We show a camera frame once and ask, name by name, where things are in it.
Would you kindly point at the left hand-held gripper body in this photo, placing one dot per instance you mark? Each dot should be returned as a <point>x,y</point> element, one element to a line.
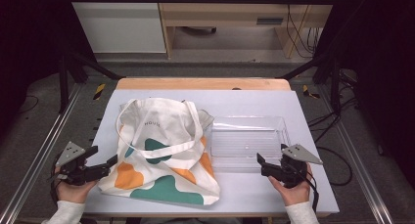
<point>70,154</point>

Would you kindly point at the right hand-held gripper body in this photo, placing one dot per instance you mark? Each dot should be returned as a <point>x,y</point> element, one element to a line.
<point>293,167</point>

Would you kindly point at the clear plastic tray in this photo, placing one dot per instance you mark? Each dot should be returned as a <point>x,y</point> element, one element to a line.
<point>244,139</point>

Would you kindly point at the cream patterned tote bag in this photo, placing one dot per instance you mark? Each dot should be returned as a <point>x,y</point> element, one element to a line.
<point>160,119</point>

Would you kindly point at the person's right hand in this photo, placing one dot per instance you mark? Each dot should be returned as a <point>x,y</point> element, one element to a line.
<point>295,194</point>

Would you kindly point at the person's left hand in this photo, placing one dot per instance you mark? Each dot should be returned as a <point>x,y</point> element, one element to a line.
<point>73,193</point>

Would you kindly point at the white table mat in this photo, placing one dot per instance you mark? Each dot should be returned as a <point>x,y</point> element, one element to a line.
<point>248,191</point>

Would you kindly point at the yellow black tape marker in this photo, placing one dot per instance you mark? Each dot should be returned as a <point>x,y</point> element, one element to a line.
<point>308,92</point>
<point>99,91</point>

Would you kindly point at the wooden table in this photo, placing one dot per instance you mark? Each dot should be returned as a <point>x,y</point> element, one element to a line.
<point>195,83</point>

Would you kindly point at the black curtain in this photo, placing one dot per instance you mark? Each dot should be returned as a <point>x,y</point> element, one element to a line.
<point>29,38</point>
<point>385,54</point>

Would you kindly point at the white cabinet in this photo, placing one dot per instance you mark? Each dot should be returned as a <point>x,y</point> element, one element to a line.
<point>124,28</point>

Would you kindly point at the grey curved object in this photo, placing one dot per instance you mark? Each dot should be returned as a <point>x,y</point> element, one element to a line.
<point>199,30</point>

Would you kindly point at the wooden cabinet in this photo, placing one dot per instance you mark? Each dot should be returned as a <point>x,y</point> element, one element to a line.
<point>221,13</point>

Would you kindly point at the aluminium rail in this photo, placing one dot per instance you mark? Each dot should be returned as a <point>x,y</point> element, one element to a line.
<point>39,158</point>
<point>359,162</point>

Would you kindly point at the black frame strut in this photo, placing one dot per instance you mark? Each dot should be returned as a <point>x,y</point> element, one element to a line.
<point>98,67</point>
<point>335,87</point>

